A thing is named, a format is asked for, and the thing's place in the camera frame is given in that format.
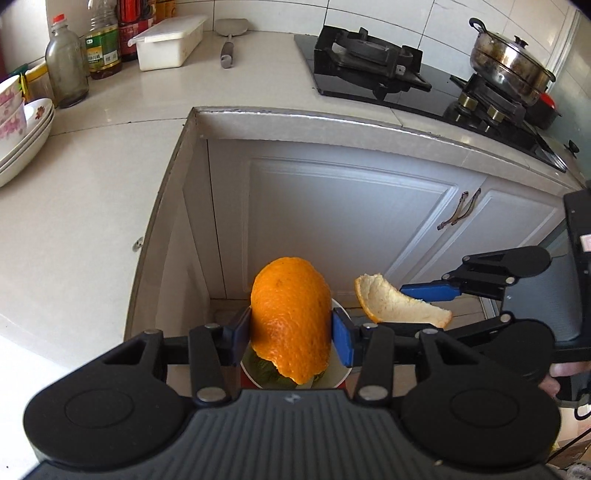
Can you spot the person's right hand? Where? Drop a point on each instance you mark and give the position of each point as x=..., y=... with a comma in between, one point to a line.
x=557, y=377

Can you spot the floral bowl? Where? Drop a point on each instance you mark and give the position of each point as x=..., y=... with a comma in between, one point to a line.
x=10, y=108

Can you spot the metal spatula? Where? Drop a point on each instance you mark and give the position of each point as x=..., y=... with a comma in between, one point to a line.
x=231, y=30

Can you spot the small metal piece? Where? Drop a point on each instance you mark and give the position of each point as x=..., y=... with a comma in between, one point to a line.
x=137, y=243

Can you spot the floral plate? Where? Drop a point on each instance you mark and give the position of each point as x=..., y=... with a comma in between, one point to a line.
x=37, y=117

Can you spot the black burner grate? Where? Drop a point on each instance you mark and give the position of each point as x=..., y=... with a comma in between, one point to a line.
x=364, y=57
x=489, y=106

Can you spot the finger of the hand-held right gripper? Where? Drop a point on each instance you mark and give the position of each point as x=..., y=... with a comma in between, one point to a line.
x=429, y=291
x=485, y=325

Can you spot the large orange peel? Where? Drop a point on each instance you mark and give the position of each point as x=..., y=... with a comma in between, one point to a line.
x=291, y=314

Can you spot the white side cabinet door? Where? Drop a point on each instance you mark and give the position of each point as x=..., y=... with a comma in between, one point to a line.
x=196, y=240

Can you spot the white plastic container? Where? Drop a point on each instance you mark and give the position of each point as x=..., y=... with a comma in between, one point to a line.
x=166, y=44

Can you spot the large white cabinet door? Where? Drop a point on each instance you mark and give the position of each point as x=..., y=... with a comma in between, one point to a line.
x=346, y=221

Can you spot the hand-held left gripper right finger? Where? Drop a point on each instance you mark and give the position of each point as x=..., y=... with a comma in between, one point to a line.
x=341, y=339

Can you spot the green cabbage leaf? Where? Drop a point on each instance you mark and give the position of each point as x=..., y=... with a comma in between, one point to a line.
x=262, y=370

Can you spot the dark sauce bottle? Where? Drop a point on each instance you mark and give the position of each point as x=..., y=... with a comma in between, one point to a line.
x=135, y=27

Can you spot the steel pot with lid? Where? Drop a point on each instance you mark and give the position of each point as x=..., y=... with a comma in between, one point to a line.
x=508, y=60

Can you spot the white plastic bucket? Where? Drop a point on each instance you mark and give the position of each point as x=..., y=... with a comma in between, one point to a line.
x=340, y=376

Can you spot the small white cabinet door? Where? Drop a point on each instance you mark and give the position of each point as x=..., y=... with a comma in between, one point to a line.
x=517, y=221

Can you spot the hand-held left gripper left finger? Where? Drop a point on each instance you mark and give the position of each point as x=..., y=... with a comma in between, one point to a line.
x=242, y=334

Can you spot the red capped glass bottle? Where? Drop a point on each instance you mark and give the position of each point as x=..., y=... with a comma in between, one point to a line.
x=67, y=64

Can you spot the black glass gas stove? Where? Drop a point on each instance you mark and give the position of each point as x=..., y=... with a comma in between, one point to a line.
x=438, y=99

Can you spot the red black pot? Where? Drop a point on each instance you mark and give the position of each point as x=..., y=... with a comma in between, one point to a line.
x=547, y=110

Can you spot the white plate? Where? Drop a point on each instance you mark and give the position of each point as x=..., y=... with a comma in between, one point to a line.
x=27, y=161

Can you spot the cooking oil bottle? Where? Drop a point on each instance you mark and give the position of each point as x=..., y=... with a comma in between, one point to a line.
x=104, y=46

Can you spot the small orange peel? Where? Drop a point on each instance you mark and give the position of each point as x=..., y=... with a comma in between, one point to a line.
x=388, y=304

